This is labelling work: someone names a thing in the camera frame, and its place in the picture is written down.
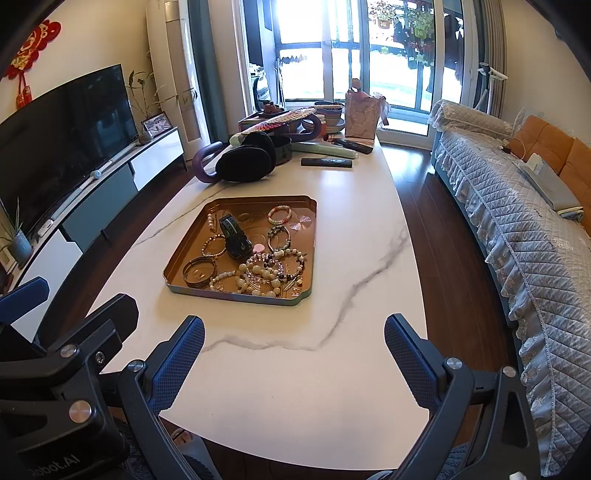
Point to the small photo frame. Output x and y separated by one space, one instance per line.
157 123

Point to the black cylinder cup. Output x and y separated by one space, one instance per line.
282 151

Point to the black earmuffs purple headband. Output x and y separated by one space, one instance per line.
244 165

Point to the black remote control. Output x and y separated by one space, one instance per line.
327 162

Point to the black perforated wristband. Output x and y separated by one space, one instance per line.
233 237

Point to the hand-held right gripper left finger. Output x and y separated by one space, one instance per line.
180 364

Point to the grey quilted sofa cover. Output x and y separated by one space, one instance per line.
517 217

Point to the small grey potted plant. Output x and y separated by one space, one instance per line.
19 244

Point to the green curtain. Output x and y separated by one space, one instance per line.
207 69

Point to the orange sofa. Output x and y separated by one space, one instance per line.
554 143

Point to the pink gift bag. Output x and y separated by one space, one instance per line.
362 115

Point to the patterned woven hand fan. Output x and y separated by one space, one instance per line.
281 118

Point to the white standing air conditioner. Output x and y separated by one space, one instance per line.
178 69

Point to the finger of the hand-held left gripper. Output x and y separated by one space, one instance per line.
25 295
108 316

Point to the flat screen television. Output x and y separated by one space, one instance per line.
60 143

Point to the red knot wall decoration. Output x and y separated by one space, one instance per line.
32 46

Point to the pale green stick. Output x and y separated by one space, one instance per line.
323 149

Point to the gold metal tray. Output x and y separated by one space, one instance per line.
251 210

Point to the dark slim object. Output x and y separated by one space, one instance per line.
354 146

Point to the white floor stand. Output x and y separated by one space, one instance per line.
487 74

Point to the hanging balcony plants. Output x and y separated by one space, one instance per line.
411 27

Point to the potted bamboo plant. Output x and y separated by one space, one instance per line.
145 104

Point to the grey curtain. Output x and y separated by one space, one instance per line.
494 46

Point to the grey flat box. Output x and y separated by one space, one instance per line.
549 185

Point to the white grey television cabinet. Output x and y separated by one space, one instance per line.
106 194

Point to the glass balcony door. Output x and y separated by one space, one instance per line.
351 60

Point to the white rod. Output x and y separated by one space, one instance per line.
99 169

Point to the stack of grey bowls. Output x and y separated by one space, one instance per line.
330 114

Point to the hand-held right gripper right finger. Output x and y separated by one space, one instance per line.
408 357

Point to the dark red box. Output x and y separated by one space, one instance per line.
249 123

